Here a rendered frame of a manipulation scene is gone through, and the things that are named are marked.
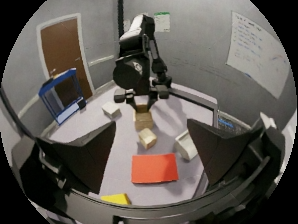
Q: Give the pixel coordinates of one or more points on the orange-red flat rectangular block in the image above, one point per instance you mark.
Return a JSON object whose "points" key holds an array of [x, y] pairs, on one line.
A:
{"points": [[153, 168]]}

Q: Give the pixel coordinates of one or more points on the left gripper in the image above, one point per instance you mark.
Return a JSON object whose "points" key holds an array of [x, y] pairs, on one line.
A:
{"points": [[141, 89]]}

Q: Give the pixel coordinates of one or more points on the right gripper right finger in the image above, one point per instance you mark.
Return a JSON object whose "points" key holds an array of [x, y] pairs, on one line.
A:
{"points": [[219, 150]]}

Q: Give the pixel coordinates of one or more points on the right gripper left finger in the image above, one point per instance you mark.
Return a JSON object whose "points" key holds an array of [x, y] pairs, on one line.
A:
{"points": [[85, 157]]}

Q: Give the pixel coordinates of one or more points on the yellow rectangular block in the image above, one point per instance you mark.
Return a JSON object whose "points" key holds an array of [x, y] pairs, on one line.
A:
{"points": [[119, 198]]}

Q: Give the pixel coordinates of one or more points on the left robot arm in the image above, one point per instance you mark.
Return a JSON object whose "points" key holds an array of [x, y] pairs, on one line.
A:
{"points": [[130, 70]]}

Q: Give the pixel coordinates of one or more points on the wooden box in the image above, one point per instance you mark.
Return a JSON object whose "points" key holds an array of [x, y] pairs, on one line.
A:
{"points": [[148, 137], [143, 124], [142, 108]]}

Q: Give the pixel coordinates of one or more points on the white open box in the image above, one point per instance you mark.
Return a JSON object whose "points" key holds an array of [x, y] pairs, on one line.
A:
{"points": [[188, 151]]}

